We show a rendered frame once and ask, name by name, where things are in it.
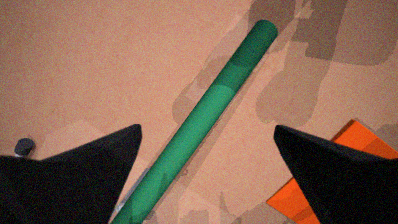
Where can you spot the green cylinder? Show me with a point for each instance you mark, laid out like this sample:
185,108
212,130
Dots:
197,125

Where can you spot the grey cylinder with wire loop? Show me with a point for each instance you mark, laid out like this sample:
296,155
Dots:
118,207

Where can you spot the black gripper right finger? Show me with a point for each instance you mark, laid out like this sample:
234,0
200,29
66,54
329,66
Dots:
341,184

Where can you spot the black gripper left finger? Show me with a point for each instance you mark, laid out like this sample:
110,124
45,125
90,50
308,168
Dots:
79,186

